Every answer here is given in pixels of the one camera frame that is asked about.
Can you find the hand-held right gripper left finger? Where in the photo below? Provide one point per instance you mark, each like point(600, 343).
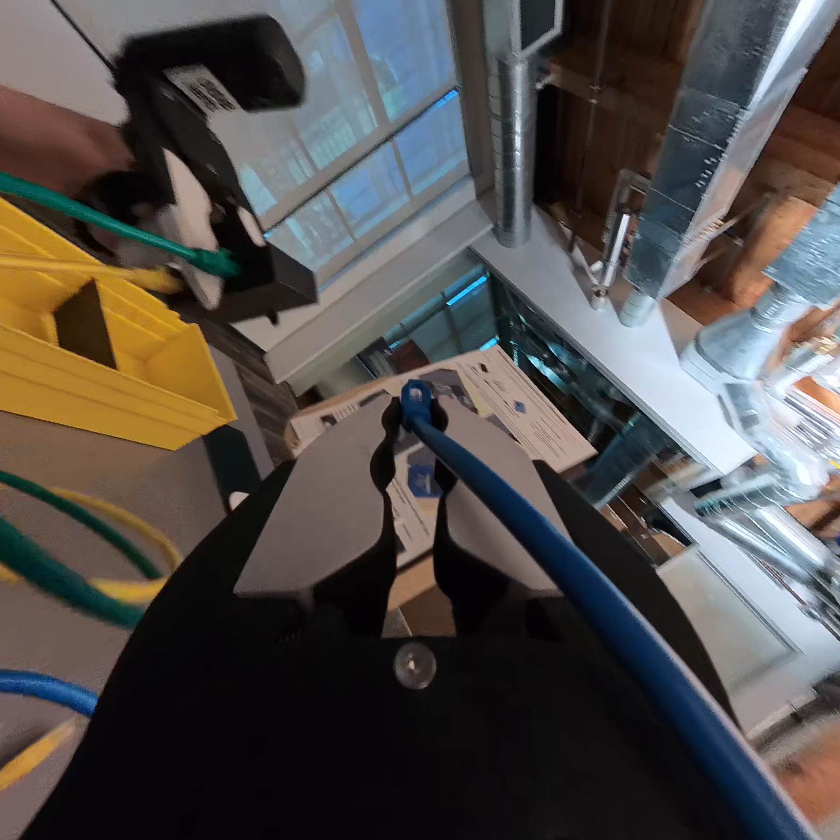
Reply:
point(315, 518)

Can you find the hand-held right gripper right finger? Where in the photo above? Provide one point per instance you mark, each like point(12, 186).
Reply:
point(508, 463)

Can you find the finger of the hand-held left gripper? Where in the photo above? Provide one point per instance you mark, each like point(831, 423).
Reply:
point(193, 216)

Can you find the black network switch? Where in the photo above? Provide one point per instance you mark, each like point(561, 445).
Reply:
point(275, 282)

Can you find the person's left hand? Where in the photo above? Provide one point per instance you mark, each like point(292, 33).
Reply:
point(85, 151)

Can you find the printed instruction sheet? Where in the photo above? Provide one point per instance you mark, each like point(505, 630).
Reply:
point(525, 420)

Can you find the yellow plastic bin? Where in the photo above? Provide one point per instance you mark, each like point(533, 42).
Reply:
point(131, 407)

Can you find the large grid window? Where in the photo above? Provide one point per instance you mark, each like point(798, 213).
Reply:
point(394, 164)

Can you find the silver vertical pipe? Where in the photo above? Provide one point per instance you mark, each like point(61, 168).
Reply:
point(613, 243)

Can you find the large insulated metal duct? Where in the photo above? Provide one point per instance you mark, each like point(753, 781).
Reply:
point(728, 354)

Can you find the spiral round metal duct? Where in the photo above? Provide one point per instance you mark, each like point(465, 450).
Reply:
point(515, 164)

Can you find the wall air vent grille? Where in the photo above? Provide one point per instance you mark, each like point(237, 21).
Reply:
point(538, 23)

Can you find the rectangular metal duct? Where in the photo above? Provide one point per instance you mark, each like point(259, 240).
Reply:
point(709, 131)

